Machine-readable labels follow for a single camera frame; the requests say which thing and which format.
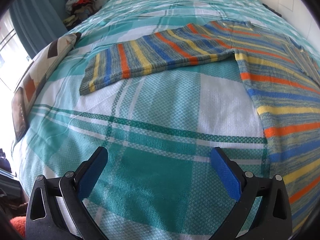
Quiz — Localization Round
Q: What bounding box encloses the blue-grey curtain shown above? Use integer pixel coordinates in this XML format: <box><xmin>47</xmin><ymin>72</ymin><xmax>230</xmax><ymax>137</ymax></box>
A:
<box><xmin>9</xmin><ymin>0</ymin><xmax>67</xmax><ymax>58</ymax></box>

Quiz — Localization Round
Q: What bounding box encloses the teal white plaid bedspread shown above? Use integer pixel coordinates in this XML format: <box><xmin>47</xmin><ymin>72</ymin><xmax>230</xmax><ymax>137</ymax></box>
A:
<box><xmin>11</xmin><ymin>0</ymin><xmax>319</xmax><ymax>239</ymax></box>

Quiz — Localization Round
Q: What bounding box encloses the orange fleece garment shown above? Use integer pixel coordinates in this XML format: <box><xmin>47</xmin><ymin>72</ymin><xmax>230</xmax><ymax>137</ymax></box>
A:
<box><xmin>10</xmin><ymin>216</ymin><xmax>26</xmax><ymax>238</ymax></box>

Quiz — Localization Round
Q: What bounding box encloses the patterned beige brown pillow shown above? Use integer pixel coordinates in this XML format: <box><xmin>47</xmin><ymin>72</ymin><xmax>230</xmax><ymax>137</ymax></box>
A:
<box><xmin>11</xmin><ymin>33</ymin><xmax>81</xmax><ymax>142</ymax></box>

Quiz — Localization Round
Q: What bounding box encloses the dark bedside table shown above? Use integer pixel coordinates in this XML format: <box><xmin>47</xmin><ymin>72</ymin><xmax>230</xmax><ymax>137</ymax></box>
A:
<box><xmin>262</xmin><ymin>3</ymin><xmax>282</xmax><ymax>17</ymax></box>

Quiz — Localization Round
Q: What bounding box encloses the pile of colourful clothes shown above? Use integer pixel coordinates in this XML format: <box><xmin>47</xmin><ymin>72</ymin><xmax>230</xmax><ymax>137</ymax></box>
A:
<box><xmin>62</xmin><ymin>0</ymin><xmax>98</xmax><ymax>30</ymax></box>

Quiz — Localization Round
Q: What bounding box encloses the multicolour striped knit shirt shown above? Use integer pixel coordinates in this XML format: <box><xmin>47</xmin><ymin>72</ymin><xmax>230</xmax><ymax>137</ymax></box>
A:
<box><xmin>79</xmin><ymin>21</ymin><xmax>319</xmax><ymax>230</ymax></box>

